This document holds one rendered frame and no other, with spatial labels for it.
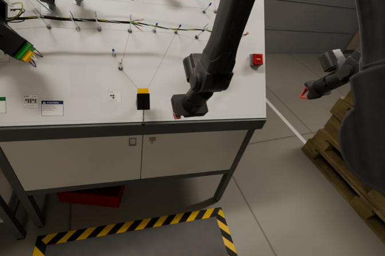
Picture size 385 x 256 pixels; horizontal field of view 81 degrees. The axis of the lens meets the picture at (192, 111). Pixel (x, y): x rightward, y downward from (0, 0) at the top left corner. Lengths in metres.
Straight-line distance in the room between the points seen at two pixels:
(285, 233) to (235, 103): 1.13
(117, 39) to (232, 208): 1.39
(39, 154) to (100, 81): 0.43
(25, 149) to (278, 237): 1.59
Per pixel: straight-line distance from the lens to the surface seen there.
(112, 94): 0.96
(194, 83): 0.51
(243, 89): 1.10
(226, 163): 1.41
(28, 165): 1.24
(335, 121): 2.33
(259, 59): 1.13
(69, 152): 1.14
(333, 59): 0.93
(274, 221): 1.91
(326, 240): 2.07
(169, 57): 1.00
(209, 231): 1.70
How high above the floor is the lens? 1.53
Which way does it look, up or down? 39 degrees down
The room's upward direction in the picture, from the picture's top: 13 degrees clockwise
